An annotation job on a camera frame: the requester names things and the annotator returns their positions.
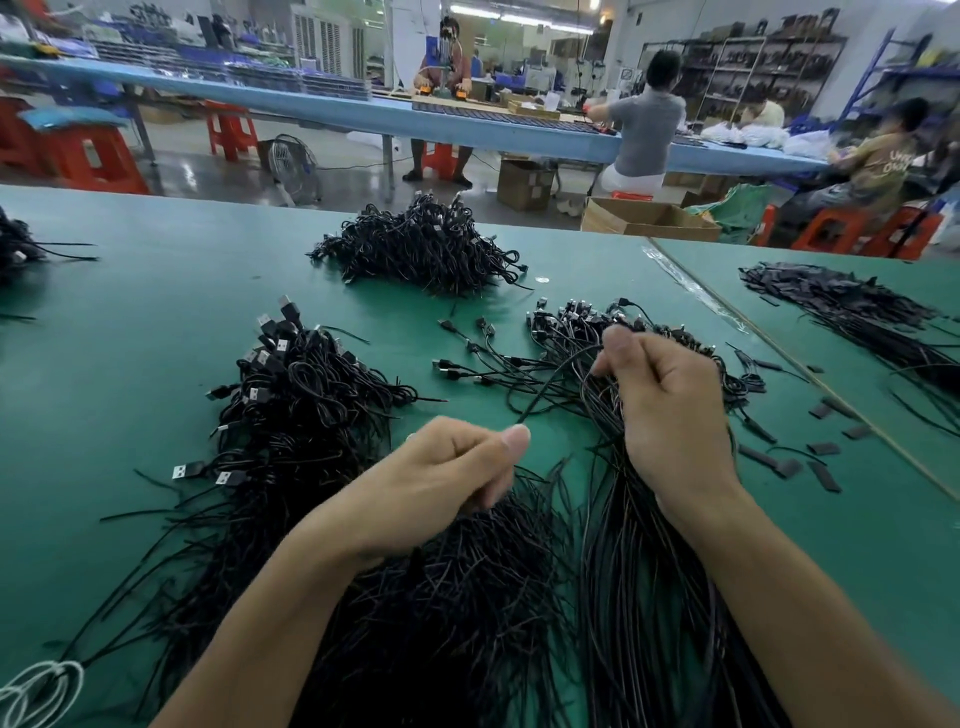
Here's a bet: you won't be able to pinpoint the spread of straight black cables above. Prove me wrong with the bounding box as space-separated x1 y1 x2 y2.
739 262 960 399

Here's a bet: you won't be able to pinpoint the small cluster of knotted cables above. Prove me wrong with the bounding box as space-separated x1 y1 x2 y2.
169 300 422 489

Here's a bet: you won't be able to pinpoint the pile of white bags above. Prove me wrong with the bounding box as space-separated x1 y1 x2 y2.
702 120 834 161

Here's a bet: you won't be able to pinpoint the red stool with blue seat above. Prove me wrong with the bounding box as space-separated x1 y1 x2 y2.
21 108 152 195

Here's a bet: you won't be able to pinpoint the person's left forearm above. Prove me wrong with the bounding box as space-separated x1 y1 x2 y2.
150 532 369 728

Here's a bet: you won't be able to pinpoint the pile of black cables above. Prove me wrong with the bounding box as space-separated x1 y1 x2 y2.
52 322 594 728

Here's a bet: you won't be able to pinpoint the green bag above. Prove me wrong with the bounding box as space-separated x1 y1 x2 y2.
697 183 782 242

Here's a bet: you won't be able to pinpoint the open cardboard box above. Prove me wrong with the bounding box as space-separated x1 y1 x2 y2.
580 198 723 242

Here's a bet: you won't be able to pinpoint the scattered dark tie pieces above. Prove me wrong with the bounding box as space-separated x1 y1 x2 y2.
730 345 875 495

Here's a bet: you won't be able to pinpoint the blue metal rack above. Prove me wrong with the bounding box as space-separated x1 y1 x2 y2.
837 27 960 122

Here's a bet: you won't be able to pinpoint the white pillar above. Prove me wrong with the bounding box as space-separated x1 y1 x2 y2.
390 0 446 92

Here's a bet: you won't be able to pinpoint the heap of black cables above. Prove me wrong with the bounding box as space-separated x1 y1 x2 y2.
0 205 99 279
309 190 530 297

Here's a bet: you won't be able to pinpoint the long blue workbench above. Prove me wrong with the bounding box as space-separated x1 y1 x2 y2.
0 55 830 179

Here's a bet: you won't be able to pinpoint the grey floor fan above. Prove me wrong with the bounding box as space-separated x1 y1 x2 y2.
261 135 323 207

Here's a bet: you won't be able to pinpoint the red plastic stool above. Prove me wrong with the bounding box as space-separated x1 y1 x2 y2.
423 142 461 180
0 97 47 174
207 102 261 162
792 207 947 261

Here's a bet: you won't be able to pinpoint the person's right hand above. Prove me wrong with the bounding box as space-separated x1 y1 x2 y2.
589 325 744 534

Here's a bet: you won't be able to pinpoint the person's right forearm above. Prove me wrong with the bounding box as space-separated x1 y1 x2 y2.
675 487 960 728

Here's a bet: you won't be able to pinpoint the metal storage shelf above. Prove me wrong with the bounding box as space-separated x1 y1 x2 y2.
645 7 849 125

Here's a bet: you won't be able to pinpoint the small cardboard box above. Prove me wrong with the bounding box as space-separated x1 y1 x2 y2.
496 159 558 212

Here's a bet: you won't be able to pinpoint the person's left hand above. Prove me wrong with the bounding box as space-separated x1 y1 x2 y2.
307 417 533 572

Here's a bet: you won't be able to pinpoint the bunch of white wire rings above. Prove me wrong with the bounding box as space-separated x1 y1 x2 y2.
0 660 86 728

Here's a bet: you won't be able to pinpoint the bundle of long black cables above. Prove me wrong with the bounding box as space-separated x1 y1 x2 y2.
435 297 794 728

